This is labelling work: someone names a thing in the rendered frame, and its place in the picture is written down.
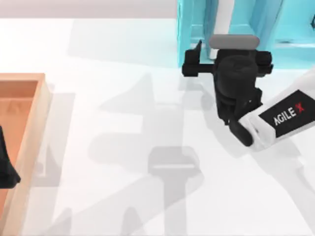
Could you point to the salmon shallow box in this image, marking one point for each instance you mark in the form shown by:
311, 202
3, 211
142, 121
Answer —
27, 127

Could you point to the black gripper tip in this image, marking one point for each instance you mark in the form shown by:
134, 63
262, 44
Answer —
6, 167

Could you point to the light blue rack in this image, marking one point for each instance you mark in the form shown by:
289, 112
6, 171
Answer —
183, 24

